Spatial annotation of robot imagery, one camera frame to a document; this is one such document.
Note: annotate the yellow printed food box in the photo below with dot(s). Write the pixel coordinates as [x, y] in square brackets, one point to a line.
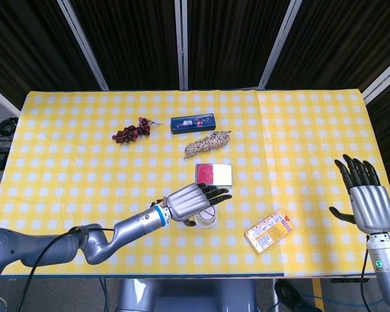
[268, 232]

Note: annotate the black shoe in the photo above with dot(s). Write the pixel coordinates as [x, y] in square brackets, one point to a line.
[286, 292]

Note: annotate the paper cup with fern print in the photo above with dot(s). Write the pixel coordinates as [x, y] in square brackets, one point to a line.
[206, 216]

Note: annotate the white screen frame post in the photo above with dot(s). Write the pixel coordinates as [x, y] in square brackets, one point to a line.
[83, 42]
[382, 88]
[278, 42]
[182, 45]
[3, 99]

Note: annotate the yellow floor tape strip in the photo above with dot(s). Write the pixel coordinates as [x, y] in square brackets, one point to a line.
[318, 292]

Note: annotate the red ink pad in case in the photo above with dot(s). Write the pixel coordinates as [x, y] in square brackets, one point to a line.
[208, 174]

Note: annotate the grey robot torso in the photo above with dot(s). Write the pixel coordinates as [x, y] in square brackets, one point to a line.
[182, 295]

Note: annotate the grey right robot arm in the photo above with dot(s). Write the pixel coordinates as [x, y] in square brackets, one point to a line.
[386, 260]

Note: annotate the dark blue floral box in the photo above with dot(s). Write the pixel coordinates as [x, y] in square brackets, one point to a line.
[191, 123]

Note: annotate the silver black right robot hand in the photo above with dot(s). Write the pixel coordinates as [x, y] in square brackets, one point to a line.
[370, 204]

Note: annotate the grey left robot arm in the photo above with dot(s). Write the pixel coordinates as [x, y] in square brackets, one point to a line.
[130, 226]

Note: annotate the yellow white checked tablecloth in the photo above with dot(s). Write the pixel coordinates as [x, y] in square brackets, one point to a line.
[84, 182]

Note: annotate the dark red grape bunch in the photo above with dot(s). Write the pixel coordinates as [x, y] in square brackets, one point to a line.
[126, 134]

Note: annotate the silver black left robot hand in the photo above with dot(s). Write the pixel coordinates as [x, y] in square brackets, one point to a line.
[187, 203]

